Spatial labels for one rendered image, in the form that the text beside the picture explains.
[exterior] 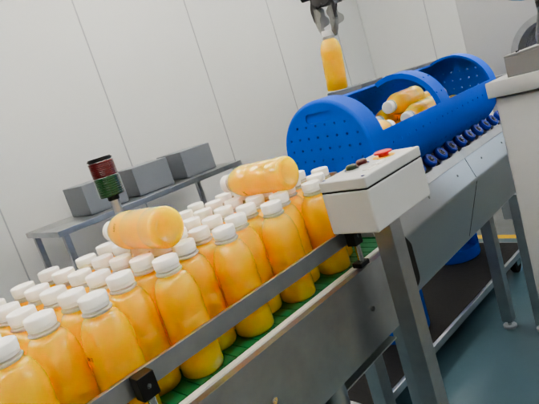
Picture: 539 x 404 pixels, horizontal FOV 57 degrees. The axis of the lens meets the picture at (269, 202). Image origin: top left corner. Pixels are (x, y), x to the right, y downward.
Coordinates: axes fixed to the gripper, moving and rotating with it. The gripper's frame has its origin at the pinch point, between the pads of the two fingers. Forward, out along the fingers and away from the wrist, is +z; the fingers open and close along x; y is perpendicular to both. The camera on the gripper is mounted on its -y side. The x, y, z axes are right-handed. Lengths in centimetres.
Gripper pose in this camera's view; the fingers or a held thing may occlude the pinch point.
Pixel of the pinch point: (328, 33)
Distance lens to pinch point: 167.6
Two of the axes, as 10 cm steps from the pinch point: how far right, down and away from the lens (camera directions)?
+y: 7.0, -3.6, 6.2
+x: -6.7, -0.5, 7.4
